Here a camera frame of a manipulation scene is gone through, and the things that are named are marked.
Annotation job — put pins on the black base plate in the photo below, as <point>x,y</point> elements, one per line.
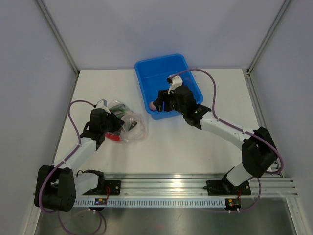
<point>112,188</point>
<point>221,188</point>

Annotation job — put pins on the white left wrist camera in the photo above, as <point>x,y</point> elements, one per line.
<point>102,104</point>

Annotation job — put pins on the aluminium frame post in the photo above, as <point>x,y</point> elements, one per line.
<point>270,32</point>
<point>54,29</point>

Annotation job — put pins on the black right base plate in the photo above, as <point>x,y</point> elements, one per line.
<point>221,188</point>

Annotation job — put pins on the fake egg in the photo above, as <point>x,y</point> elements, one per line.
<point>152,107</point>

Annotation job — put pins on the aluminium mounting rail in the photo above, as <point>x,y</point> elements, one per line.
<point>191,186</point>

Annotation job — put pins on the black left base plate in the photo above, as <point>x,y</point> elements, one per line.
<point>112,188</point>

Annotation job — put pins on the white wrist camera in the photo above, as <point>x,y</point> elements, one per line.
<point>102,104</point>
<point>174,82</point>

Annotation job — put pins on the right aluminium frame post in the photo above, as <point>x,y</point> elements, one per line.
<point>270,32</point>

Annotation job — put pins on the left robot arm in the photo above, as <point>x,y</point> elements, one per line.
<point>57,186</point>

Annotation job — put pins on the fake green onion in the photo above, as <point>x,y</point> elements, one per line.
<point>119,110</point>

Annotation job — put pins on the clear zip top bag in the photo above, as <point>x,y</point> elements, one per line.
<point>136,134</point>

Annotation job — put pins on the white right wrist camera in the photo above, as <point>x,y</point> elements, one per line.
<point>174,82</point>

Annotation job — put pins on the grey fake fish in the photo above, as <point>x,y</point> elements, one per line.
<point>132,125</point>

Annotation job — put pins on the red fake chili pepper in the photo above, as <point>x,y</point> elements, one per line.
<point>113,137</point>

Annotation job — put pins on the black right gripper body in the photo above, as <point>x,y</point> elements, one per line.
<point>173,104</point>

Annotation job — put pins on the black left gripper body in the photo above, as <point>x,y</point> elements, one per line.
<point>111,124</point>

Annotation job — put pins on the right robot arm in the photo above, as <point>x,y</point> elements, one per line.
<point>257,147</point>

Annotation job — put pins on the white slotted cable duct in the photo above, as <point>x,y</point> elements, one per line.
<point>150,203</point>

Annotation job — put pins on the left aluminium frame post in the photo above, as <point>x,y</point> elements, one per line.
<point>54,29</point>

